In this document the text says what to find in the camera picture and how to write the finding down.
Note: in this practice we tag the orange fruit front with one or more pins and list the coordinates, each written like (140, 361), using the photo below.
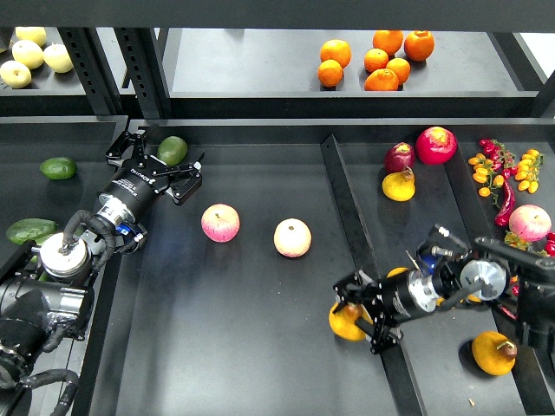
(382, 80)

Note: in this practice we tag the black perforated shelf post left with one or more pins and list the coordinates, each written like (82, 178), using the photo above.
(92, 67)

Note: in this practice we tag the orange fruit right small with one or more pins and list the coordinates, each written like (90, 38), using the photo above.
(401, 68)

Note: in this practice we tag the green avocado left tray middle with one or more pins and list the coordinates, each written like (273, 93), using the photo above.
(44, 277)

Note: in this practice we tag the pale pink apple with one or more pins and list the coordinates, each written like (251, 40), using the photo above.
(292, 238)

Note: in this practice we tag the black perforated shelf post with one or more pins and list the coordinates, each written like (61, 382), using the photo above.
(92, 67)
(141, 53)

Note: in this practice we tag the red cherry tomato bunch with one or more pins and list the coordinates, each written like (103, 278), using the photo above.
(497, 158)

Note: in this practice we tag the orange cherry tomato bunch left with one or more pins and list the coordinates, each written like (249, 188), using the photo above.
(485, 175)

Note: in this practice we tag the orange fruit lower left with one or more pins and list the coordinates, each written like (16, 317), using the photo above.
(330, 73)

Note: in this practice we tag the green avocado upper left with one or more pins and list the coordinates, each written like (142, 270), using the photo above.
(58, 168)

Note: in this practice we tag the black middle tray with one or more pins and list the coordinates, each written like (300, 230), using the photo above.
(204, 328)

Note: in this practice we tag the pale yellow pear right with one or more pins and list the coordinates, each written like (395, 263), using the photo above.
(57, 58)

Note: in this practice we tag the orange cherry tomato bunch right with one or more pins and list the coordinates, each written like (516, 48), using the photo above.
(528, 169)

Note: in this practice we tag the bright red apple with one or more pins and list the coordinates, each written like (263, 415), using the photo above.
(435, 146)

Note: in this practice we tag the yellow pear with stem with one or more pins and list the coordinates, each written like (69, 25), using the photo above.
(397, 271)

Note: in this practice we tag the pink red apple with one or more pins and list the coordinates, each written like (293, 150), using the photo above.
(220, 223)

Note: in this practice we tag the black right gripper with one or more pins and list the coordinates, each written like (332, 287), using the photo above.
(407, 297)

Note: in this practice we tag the pale yellow pear front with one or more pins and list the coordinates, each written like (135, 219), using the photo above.
(15, 74)

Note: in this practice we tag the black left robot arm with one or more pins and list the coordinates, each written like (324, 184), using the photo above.
(47, 288)

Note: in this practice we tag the black left tray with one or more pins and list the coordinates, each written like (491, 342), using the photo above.
(25, 193)

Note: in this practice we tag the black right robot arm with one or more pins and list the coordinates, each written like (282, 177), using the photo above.
(519, 284)

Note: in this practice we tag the pale yellow pear top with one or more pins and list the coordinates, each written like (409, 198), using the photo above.
(35, 34)

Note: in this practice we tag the dark red apple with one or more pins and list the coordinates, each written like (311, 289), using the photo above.
(399, 157)

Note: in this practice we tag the orange fruit centre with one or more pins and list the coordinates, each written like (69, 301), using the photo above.
(375, 59)

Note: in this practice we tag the green avocado in middle tray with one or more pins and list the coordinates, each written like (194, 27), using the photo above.
(172, 150)

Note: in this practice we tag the pale yellow pear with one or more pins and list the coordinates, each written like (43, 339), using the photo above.
(57, 58)
(15, 74)
(28, 53)
(35, 34)

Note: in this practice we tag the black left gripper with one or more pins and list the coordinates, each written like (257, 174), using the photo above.
(141, 178)

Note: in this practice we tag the green avocado left tray top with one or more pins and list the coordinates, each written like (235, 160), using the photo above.
(30, 229)

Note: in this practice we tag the green avocado tray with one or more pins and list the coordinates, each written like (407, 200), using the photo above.
(44, 277)
(30, 229)

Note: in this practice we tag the pale yellow pear middle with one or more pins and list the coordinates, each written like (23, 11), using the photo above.
(28, 53)

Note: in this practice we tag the pink apple far right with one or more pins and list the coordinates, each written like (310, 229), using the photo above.
(530, 223)

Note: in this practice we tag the orange cherry tomato bunch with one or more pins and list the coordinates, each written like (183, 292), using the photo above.
(485, 175)
(528, 169)

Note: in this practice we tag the red chili pepper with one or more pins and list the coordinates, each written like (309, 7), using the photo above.
(507, 207)

